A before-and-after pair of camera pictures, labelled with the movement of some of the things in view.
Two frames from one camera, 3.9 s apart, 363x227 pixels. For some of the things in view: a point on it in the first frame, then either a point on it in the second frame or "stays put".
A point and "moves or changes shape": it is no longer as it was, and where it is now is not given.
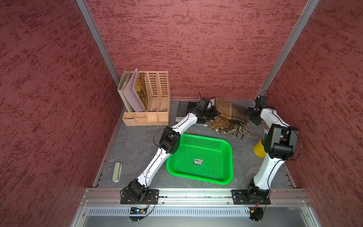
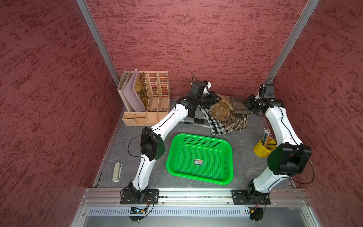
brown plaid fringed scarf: [232, 120] moves or changes shape
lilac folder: [132, 100] stays put
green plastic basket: [202, 158] stays put
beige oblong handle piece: [116, 171] stays put
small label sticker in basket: [198, 161] stays put
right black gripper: [248, 112] to [246, 103]
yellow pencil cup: [259, 150] stays put
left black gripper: [215, 112] to [213, 100]
